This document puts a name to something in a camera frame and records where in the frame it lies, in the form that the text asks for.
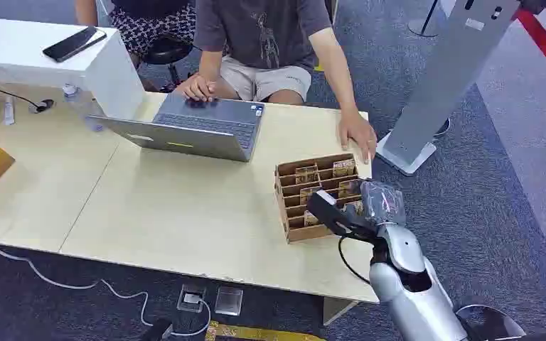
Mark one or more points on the person's right hand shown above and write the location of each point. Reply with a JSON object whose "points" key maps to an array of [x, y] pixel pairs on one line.
{"points": [[197, 88]]}

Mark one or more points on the person's left hand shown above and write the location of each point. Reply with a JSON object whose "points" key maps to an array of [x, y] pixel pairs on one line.
{"points": [[355, 131]]}

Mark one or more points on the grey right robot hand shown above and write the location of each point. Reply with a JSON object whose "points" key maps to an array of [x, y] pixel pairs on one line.
{"points": [[343, 216]]}

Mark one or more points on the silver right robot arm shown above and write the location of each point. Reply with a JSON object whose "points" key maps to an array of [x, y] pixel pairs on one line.
{"points": [[409, 292]]}

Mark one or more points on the brown printed card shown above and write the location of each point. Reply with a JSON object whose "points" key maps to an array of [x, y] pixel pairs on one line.
{"points": [[309, 194], [344, 168], [307, 175], [348, 188], [310, 219]]}

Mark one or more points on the wooden card box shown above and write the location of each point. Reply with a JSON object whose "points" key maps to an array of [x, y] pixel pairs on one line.
{"points": [[301, 233]]}

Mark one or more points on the black stool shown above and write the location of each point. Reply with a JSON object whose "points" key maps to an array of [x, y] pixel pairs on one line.
{"points": [[167, 51]]}

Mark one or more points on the grey laptop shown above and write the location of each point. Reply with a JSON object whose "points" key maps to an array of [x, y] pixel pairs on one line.
{"points": [[193, 139]]}

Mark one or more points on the person behind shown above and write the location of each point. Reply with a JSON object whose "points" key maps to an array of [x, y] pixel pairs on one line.
{"points": [[155, 26]]}

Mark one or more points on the seated person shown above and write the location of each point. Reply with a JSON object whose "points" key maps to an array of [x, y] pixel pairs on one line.
{"points": [[259, 33]]}

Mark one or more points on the white box stand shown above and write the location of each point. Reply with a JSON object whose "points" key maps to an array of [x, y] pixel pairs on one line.
{"points": [[108, 75]]}

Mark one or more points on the desk leg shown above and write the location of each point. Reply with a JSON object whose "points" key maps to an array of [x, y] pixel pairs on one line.
{"points": [[336, 309]]}

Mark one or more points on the grey kiosk stand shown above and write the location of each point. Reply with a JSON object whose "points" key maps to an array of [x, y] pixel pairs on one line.
{"points": [[442, 70]]}

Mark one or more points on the clear water bottle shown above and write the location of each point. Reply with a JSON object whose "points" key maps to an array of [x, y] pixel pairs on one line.
{"points": [[81, 106]]}

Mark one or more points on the black pole stand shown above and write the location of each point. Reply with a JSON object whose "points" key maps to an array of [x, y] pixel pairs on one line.
{"points": [[423, 26]]}

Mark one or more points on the black smartphone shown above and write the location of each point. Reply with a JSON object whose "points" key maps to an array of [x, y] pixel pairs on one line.
{"points": [[74, 43]]}

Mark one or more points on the closed floor socket plate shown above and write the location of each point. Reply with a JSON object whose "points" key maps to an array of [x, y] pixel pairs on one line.
{"points": [[228, 301]]}

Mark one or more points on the yellow floor tape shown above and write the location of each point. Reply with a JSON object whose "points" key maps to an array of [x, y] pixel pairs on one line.
{"points": [[254, 333]]}

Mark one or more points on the floor socket with plug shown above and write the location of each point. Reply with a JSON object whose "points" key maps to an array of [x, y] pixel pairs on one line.
{"points": [[191, 298]]}

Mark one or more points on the dark robot body shell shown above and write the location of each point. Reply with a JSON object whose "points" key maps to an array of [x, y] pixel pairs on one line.
{"points": [[494, 325]]}

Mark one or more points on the small white tube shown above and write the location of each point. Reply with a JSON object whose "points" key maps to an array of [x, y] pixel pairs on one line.
{"points": [[9, 112]]}

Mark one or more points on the black power adapter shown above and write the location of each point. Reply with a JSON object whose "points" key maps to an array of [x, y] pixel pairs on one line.
{"points": [[157, 330]]}

